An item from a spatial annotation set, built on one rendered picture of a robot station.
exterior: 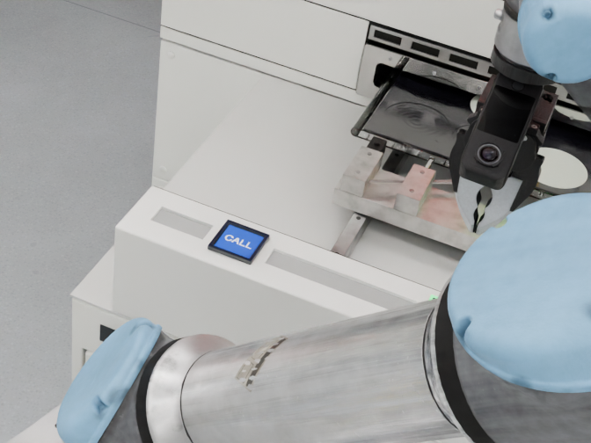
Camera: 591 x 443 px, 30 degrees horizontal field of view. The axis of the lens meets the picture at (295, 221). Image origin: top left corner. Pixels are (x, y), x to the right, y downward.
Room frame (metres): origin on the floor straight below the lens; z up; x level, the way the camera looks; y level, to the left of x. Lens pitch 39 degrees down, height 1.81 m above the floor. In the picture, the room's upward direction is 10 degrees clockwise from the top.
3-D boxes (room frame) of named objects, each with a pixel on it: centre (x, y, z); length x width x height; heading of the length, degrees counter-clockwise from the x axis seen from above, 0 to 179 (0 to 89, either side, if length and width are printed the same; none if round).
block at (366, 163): (1.27, -0.08, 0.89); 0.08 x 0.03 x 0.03; 164
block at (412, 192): (1.25, -0.16, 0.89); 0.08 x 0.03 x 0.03; 164
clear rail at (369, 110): (1.53, -0.11, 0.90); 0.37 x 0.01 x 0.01; 164
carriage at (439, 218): (1.23, -0.23, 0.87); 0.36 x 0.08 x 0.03; 74
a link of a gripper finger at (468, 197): (0.94, -0.18, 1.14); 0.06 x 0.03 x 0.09; 164
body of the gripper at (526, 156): (0.94, -0.19, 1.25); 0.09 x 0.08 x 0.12; 164
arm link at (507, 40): (0.93, -0.19, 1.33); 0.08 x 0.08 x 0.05
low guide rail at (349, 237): (1.26, -0.10, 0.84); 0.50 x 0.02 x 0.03; 164
